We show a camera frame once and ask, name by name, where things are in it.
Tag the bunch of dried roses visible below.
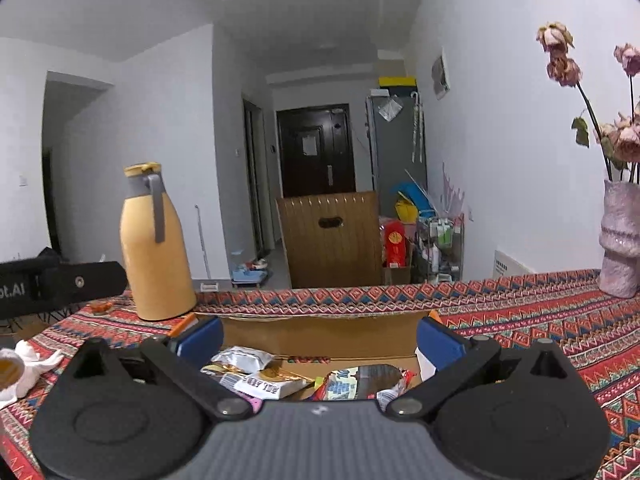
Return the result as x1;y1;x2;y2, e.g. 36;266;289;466
536;21;640;184

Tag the blue plastic dustpan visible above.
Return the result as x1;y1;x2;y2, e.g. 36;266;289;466
389;182;431;211

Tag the grey refrigerator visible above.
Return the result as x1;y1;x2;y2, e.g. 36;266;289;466
364;92;429;216

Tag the orange cardboard box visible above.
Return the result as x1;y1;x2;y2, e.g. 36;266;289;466
167;310;454;402

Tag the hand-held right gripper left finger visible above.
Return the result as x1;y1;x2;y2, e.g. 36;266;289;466
66;316;253;422

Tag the white wall panel box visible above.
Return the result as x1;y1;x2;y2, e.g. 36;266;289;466
430;48;451;100

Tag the white crumpled cloth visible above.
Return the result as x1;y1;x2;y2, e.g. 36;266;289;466
0;339;66;411

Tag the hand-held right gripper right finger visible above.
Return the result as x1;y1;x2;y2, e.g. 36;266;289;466
387;317;577;422

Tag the pile of snack packets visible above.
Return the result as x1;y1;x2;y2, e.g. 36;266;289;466
200;345;417;403

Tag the red gift box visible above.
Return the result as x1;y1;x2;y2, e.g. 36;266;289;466
383;219;407;269

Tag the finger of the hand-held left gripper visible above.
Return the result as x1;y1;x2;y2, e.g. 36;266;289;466
42;260;126;307

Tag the white folded umbrella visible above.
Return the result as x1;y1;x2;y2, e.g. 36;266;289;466
410;91;425;164

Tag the dark entrance door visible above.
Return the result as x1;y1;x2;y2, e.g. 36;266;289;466
276;104;357;199

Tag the yellow cup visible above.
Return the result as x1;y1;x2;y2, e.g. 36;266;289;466
0;349;26;391

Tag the pink feathery wall decoration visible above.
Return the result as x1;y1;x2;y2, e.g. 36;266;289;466
442;162;466;219

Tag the white mop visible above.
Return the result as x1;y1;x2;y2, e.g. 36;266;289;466
193;203;221;294

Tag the yellow thermos jug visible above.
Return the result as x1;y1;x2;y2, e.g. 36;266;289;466
119;162;199;322

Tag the wooden chair back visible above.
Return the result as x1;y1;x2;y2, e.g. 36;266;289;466
275;190;384;290

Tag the paper on refrigerator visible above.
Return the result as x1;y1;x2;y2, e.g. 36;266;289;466
376;98;404;122

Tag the pink textured vase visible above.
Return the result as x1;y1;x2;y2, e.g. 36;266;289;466
597;179;640;299

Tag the yellow bag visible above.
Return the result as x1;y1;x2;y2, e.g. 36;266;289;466
394;199;419;225

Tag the wire storage cart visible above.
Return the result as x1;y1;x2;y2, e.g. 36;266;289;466
414;213;466;284

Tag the white wall heater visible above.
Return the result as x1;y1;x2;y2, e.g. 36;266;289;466
492;248;534;280

